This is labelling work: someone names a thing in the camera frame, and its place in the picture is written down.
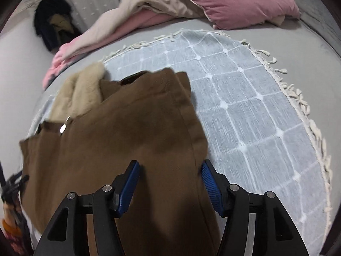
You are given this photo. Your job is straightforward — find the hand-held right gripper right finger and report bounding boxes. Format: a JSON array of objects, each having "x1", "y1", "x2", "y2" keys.
[{"x1": 201, "y1": 159, "x2": 309, "y2": 256}]

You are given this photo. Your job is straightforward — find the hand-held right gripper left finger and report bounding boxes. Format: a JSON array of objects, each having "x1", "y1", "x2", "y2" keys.
[{"x1": 33, "y1": 160, "x2": 140, "y2": 256}]

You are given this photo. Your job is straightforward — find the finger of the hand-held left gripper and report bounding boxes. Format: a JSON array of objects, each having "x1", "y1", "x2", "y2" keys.
[{"x1": 1, "y1": 174, "x2": 30, "y2": 200}]

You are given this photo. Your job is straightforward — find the brown coat with fur collar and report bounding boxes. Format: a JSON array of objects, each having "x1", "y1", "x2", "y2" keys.
[{"x1": 19, "y1": 63, "x2": 222, "y2": 256}]

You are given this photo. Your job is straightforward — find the orange printed cloth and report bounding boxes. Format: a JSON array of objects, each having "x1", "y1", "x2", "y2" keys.
[{"x1": 0, "y1": 200, "x2": 34, "y2": 256}]

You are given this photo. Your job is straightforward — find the light blue checked tasselled blanket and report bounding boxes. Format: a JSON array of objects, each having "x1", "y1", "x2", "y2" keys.
[{"x1": 27, "y1": 29, "x2": 333, "y2": 256}]

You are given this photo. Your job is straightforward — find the olive hanging garment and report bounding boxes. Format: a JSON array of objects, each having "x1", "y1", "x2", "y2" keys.
[{"x1": 49, "y1": 15, "x2": 84, "y2": 44}]

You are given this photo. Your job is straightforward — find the dark fuzzy hanging garment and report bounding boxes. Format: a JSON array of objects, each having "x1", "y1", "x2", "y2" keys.
[{"x1": 33, "y1": 0, "x2": 74, "y2": 52}]

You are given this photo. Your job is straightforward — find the beige and pink duvet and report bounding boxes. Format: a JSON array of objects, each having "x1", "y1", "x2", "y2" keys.
[{"x1": 43, "y1": 0, "x2": 212, "y2": 91}]

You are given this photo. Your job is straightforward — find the pink pillow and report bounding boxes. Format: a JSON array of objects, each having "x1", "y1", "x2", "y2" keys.
[{"x1": 162, "y1": 0, "x2": 300, "y2": 30}]

